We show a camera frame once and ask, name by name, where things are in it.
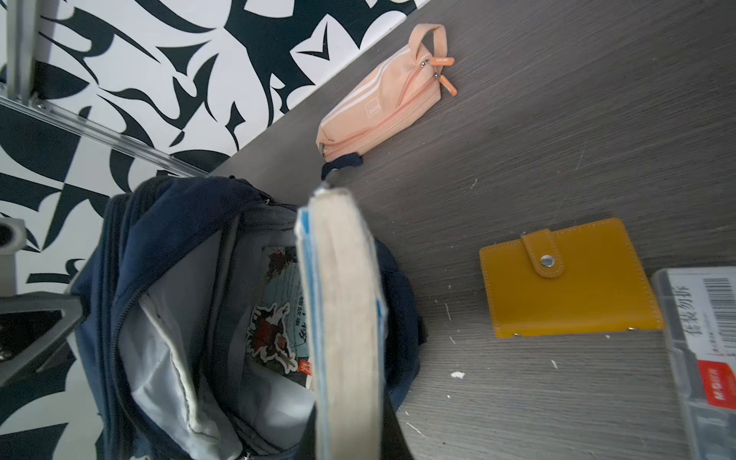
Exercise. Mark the illustrated comic book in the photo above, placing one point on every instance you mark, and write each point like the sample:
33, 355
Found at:
277, 336

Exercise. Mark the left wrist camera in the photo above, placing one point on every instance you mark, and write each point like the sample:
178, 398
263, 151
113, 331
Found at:
13, 240

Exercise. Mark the navy blue backpack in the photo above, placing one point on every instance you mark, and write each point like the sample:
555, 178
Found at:
168, 294

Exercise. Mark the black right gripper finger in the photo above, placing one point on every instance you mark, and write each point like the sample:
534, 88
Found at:
34, 326

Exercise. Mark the blue Little Prince book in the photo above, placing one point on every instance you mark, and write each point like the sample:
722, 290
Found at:
346, 322

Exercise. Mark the pink pencil case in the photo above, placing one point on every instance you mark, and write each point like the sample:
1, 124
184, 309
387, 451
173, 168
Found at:
397, 93

